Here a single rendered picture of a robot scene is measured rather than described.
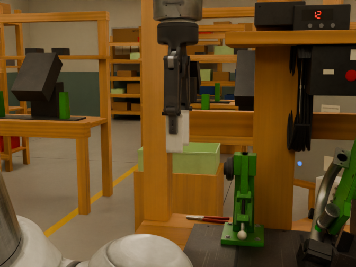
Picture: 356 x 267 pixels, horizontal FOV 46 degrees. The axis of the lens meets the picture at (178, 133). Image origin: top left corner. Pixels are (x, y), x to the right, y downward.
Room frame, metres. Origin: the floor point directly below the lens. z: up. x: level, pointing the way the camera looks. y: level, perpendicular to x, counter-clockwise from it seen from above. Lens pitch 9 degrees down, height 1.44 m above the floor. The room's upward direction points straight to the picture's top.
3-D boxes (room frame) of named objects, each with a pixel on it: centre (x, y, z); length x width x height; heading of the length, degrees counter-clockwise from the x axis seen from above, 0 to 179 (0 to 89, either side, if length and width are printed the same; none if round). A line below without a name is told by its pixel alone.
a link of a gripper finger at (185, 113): (0.82, -0.01, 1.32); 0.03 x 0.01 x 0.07; 79
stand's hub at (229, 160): (1.29, -0.16, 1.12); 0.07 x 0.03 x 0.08; 169
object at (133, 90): (10.97, 0.39, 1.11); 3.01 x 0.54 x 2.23; 77
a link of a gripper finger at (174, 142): (0.75, 0.01, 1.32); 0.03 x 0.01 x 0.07; 79
